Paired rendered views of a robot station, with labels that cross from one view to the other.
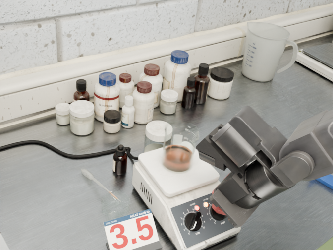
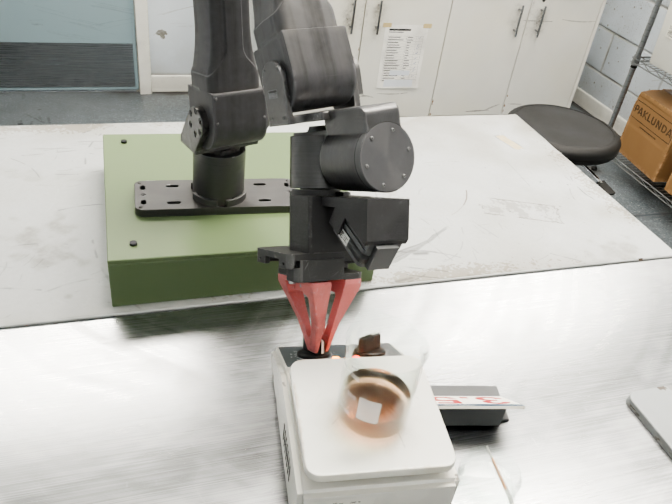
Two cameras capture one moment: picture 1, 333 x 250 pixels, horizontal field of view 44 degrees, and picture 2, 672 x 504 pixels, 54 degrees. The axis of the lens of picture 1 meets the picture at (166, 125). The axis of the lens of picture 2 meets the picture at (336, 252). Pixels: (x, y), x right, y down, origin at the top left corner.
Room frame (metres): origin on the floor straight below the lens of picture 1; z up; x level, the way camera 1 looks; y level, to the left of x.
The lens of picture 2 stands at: (0.95, 0.05, 1.40)
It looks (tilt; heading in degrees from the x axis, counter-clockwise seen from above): 36 degrees down; 200
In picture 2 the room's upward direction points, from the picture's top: 8 degrees clockwise
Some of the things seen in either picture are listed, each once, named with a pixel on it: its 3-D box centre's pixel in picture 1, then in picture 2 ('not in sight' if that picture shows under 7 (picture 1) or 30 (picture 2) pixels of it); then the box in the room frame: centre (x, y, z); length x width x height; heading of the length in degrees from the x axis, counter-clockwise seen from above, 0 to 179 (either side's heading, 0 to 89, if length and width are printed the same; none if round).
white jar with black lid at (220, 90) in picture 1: (220, 83); not in sight; (1.04, -0.14, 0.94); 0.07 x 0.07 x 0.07
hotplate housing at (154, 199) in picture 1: (182, 192); (355, 421); (0.57, -0.05, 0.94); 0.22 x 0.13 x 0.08; 35
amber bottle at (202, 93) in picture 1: (200, 83); not in sight; (0.99, -0.08, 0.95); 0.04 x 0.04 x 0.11
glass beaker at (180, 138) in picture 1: (180, 149); (377, 378); (0.60, -0.03, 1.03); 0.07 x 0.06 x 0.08; 50
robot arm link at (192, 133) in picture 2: not in sight; (226, 125); (0.36, -0.33, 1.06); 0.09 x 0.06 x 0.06; 150
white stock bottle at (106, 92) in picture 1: (106, 96); not in sight; (0.85, 0.15, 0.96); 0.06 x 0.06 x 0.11
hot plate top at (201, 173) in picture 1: (178, 166); (368, 412); (0.60, -0.03, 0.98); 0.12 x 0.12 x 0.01; 35
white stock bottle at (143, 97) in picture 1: (142, 101); not in sight; (0.86, 0.07, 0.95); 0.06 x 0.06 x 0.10
